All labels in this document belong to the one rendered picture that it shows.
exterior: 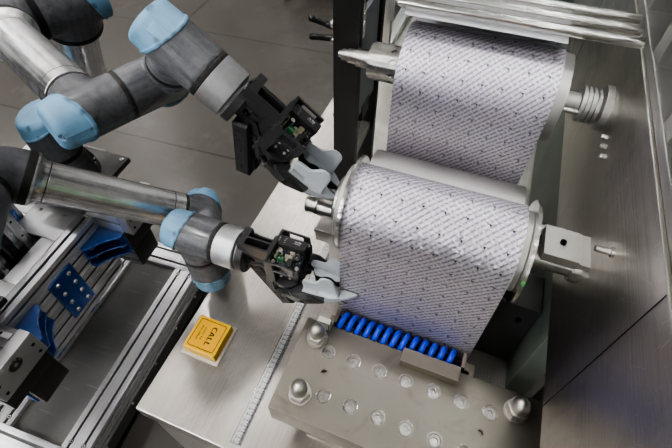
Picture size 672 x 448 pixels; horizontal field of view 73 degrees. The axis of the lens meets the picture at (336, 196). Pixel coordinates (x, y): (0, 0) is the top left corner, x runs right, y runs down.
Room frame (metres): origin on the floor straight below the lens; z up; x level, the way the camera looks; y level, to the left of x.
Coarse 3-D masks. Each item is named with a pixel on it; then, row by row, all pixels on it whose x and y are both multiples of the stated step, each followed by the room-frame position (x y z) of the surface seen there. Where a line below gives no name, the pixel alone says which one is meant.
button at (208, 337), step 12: (204, 324) 0.40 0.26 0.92; (216, 324) 0.40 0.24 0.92; (192, 336) 0.38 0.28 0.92; (204, 336) 0.38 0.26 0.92; (216, 336) 0.38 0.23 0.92; (228, 336) 0.38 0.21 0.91; (192, 348) 0.35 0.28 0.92; (204, 348) 0.35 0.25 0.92; (216, 348) 0.35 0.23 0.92; (216, 360) 0.34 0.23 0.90
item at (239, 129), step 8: (240, 120) 0.51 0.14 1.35; (232, 128) 0.50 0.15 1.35; (240, 128) 0.50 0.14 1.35; (248, 128) 0.50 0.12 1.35; (240, 136) 0.50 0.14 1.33; (248, 136) 0.50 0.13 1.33; (240, 144) 0.50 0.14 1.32; (248, 144) 0.50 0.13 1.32; (240, 152) 0.50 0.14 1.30; (248, 152) 0.50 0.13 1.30; (240, 160) 0.50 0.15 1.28; (248, 160) 0.50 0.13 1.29; (256, 160) 0.51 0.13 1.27; (240, 168) 0.50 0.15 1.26; (248, 168) 0.50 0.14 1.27; (256, 168) 0.51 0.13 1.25
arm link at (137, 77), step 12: (144, 60) 0.57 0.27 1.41; (120, 72) 0.55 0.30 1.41; (132, 72) 0.55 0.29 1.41; (144, 72) 0.56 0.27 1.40; (132, 84) 0.54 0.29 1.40; (144, 84) 0.54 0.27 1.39; (156, 84) 0.55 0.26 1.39; (168, 84) 0.55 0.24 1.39; (132, 96) 0.52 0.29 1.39; (144, 96) 0.53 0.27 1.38; (156, 96) 0.54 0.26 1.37; (168, 96) 0.56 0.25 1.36; (180, 96) 0.58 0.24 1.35; (144, 108) 0.53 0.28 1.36; (156, 108) 0.55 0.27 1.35
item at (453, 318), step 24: (360, 264) 0.37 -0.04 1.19; (360, 288) 0.37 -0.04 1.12; (384, 288) 0.36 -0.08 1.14; (408, 288) 0.34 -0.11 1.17; (432, 288) 0.33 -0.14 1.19; (360, 312) 0.37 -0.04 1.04; (384, 312) 0.35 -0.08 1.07; (408, 312) 0.34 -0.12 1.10; (432, 312) 0.33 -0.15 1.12; (456, 312) 0.32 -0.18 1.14; (480, 312) 0.31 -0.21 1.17; (432, 336) 0.32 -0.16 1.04; (456, 336) 0.31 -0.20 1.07
